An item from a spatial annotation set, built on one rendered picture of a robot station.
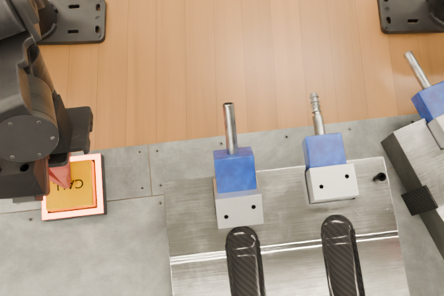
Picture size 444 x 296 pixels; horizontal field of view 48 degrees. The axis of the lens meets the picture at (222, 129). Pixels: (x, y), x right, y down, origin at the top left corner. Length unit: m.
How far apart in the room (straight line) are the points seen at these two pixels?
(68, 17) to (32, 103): 0.33
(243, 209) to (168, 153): 0.18
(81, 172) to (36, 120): 0.22
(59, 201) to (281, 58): 0.36
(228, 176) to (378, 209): 0.18
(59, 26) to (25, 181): 0.33
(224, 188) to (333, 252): 0.15
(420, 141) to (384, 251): 0.15
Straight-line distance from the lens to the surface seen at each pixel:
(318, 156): 0.58
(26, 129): 0.46
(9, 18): 0.48
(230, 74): 0.72
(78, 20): 0.77
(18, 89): 0.45
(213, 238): 0.58
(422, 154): 0.67
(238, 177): 0.54
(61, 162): 0.58
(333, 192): 0.57
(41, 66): 0.53
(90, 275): 0.69
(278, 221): 0.58
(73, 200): 0.66
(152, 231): 0.67
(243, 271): 0.59
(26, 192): 0.51
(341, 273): 0.60
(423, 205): 0.68
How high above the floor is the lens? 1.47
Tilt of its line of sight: 75 degrees down
